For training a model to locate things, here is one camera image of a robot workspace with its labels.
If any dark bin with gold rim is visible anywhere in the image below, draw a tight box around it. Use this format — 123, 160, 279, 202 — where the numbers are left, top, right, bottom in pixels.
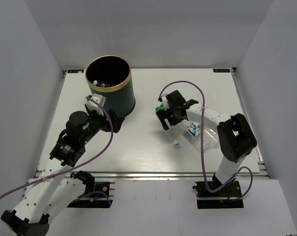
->
85, 55, 136, 117

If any clear unlabeled plastic bottle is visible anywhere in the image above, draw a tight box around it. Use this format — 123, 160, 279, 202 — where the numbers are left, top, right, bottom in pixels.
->
169, 126, 180, 148

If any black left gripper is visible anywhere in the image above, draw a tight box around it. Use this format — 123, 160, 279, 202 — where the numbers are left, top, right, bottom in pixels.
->
81, 109, 125, 145

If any blue logo sticker left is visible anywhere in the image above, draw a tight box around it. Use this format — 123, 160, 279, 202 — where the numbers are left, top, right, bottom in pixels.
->
67, 69, 84, 74

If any green Sprite bottle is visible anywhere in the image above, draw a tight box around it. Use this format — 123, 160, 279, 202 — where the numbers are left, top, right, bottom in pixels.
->
155, 103, 165, 113

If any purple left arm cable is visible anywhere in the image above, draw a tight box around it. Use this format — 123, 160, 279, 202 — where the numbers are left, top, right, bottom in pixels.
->
0, 95, 114, 209

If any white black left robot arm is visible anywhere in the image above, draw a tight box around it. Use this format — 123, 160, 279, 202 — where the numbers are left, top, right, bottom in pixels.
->
1, 104, 125, 236

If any crushed Aquarius bottle blue label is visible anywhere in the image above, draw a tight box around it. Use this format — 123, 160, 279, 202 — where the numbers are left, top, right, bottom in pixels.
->
92, 80, 112, 88

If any wide clear plastic bottle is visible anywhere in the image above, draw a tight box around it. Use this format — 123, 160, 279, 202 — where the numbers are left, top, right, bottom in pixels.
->
203, 127, 219, 149

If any aluminium front table rail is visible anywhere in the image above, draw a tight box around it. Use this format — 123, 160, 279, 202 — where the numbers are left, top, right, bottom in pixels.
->
34, 171, 269, 181

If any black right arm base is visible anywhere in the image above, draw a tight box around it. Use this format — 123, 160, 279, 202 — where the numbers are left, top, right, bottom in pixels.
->
192, 181, 244, 209

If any clear bottle green-blue label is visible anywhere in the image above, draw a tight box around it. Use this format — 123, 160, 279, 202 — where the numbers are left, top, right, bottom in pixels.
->
180, 120, 201, 152

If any aluminium table rail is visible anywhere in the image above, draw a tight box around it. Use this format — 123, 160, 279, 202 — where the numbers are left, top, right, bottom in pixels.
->
34, 171, 269, 181
231, 67, 270, 178

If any blue logo sticker right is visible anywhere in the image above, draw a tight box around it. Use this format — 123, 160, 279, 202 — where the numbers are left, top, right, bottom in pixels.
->
213, 68, 230, 73

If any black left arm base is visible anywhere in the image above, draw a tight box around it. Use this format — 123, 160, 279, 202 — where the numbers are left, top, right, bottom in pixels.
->
68, 182, 115, 208

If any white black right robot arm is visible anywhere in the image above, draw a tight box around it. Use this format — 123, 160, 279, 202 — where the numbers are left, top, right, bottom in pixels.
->
155, 90, 257, 196

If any aluminium right table rail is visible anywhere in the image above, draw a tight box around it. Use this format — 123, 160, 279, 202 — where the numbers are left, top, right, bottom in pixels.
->
231, 67, 270, 178

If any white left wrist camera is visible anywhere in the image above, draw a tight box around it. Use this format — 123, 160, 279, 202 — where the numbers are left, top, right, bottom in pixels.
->
85, 93, 106, 116

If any blue logo sticker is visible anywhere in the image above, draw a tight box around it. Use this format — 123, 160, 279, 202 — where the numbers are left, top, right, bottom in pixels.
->
213, 68, 230, 73
67, 69, 84, 74

